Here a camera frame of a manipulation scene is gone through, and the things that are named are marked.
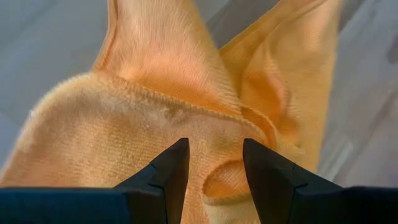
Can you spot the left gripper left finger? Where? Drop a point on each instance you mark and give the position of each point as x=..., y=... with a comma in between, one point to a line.
x=93, y=205

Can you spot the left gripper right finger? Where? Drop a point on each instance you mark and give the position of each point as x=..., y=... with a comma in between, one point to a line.
x=311, y=205

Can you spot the orange microfiber towel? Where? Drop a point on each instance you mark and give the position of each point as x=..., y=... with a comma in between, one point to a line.
x=124, y=140

